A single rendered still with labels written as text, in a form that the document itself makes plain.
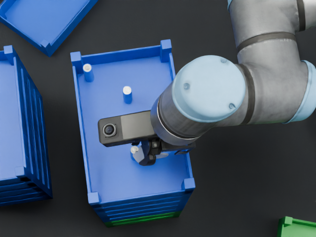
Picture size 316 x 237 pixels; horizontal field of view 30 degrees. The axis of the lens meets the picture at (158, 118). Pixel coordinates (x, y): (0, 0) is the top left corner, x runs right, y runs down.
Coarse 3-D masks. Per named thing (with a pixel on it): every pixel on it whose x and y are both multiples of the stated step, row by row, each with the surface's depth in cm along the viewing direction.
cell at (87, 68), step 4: (88, 64) 117; (84, 68) 117; (88, 68) 116; (84, 72) 117; (88, 72) 117; (92, 72) 118; (88, 76) 119; (92, 76) 120; (88, 80) 121; (92, 80) 122
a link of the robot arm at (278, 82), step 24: (264, 48) 85; (288, 48) 85; (264, 72) 83; (288, 72) 84; (312, 72) 85; (264, 96) 82; (288, 96) 83; (312, 96) 85; (264, 120) 85; (288, 120) 87
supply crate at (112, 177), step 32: (96, 64) 123; (128, 64) 124; (160, 64) 124; (96, 96) 122; (96, 128) 120; (96, 160) 118; (128, 160) 118; (160, 160) 118; (96, 192) 109; (128, 192) 117; (160, 192) 117
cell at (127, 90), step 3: (126, 87) 115; (129, 87) 115; (123, 90) 115; (126, 90) 115; (129, 90) 115; (123, 93) 115; (126, 93) 115; (129, 93) 115; (123, 96) 118; (126, 96) 116; (129, 96) 117; (126, 99) 118; (129, 99) 118; (132, 99) 121; (126, 102) 120; (129, 102) 120
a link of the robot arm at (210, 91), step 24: (192, 72) 79; (216, 72) 80; (240, 72) 81; (168, 96) 84; (192, 96) 78; (216, 96) 79; (240, 96) 79; (168, 120) 86; (192, 120) 81; (216, 120) 80; (240, 120) 83
